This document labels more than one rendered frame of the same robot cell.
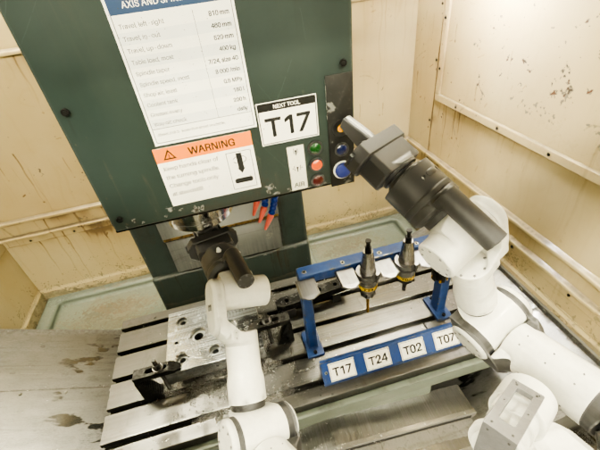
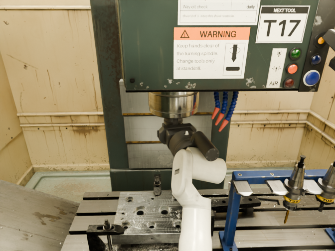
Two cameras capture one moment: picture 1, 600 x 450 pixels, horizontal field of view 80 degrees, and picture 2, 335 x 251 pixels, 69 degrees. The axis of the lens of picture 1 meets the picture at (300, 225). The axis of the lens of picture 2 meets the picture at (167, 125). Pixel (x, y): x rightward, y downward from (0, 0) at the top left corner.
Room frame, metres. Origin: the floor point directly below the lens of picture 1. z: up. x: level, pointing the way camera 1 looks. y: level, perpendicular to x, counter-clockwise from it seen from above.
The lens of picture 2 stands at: (0.01, 0.15, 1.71)
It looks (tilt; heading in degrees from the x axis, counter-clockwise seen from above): 25 degrees down; 8
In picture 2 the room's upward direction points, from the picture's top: straight up
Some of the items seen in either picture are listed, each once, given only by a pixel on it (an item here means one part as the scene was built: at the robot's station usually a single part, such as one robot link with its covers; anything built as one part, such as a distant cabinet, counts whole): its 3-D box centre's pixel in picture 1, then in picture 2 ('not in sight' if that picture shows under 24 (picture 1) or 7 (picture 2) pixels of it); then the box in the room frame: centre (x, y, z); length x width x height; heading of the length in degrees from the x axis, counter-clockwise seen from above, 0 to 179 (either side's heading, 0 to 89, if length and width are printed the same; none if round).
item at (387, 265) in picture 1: (387, 269); (311, 187); (0.68, -0.22, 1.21); 0.07 x 0.05 x 0.01; 10
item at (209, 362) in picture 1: (215, 334); (152, 214); (0.74, 0.32, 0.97); 0.29 x 0.23 x 0.05; 100
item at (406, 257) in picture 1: (407, 250); (332, 174); (0.69, -0.27, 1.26); 0.04 x 0.04 x 0.07
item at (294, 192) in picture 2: (368, 273); (294, 187); (0.67, -0.16, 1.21); 0.06 x 0.06 x 0.03
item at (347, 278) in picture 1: (348, 279); (277, 187); (0.66, -0.11, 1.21); 0.07 x 0.05 x 0.01; 10
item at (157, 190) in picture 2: not in sight; (157, 188); (0.89, 0.32, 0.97); 0.13 x 0.03 x 0.15; 10
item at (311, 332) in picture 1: (308, 314); (232, 214); (0.70, 0.01, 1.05); 0.10 x 0.05 x 0.30; 10
